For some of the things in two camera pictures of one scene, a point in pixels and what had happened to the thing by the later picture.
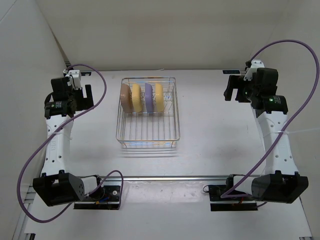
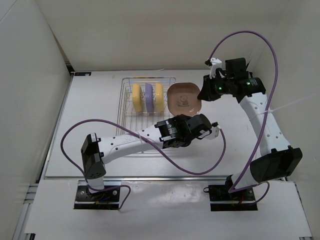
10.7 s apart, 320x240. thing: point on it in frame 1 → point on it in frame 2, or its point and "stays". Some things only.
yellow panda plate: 136,97 stays
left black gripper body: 76,95 → 180,118
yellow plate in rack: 159,97 stays
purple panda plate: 148,97 stays
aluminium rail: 166,178 stays
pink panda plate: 126,102 → 182,99
